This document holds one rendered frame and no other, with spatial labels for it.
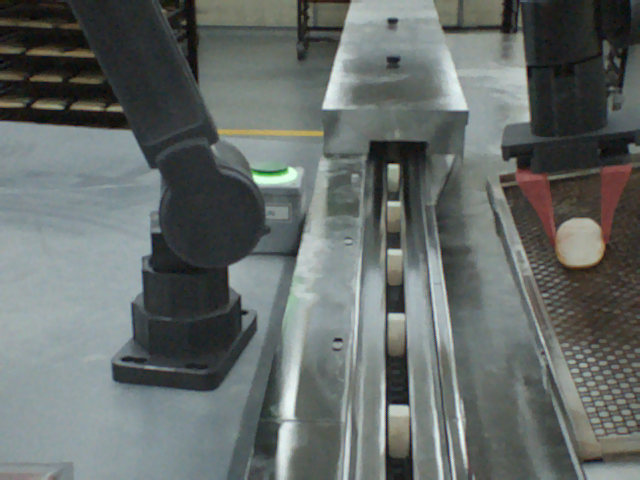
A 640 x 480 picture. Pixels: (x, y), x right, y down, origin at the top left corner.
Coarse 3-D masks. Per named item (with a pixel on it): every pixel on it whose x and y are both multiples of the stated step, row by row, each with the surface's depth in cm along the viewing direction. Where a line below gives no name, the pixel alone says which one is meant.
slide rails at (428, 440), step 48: (384, 144) 132; (384, 192) 112; (384, 240) 97; (384, 288) 86; (384, 336) 77; (432, 336) 77; (384, 384) 70; (432, 384) 70; (384, 432) 64; (432, 432) 64
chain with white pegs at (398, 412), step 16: (400, 208) 102; (400, 240) 100; (400, 256) 88; (400, 272) 89; (400, 288) 88; (400, 304) 85; (400, 320) 75; (400, 336) 76; (400, 352) 76; (400, 368) 75; (400, 384) 73; (400, 400) 70; (400, 416) 62; (400, 432) 63; (400, 448) 63; (400, 464) 63
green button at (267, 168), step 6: (258, 162) 103; (264, 162) 103; (270, 162) 103; (276, 162) 104; (282, 162) 103; (252, 168) 102; (258, 168) 101; (264, 168) 101; (270, 168) 101; (276, 168) 101; (282, 168) 101; (288, 168) 102; (258, 174) 101; (264, 174) 100; (270, 174) 100; (276, 174) 101; (282, 174) 101
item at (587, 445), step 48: (576, 192) 95; (624, 192) 93; (528, 240) 86; (624, 240) 82; (528, 288) 76; (576, 288) 75; (576, 336) 68; (624, 336) 67; (576, 384) 62; (576, 432) 55
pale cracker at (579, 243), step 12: (564, 228) 84; (576, 228) 84; (588, 228) 83; (600, 228) 84; (564, 240) 82; (576, 240) 81; (588, 240) 81; (600, 240) 81; (564, 252) 80; (576, 252) 79; (588, 252) 79; (600, 252) 79; (564, 264) 79; (576, 264) 78; (588, 264) 78
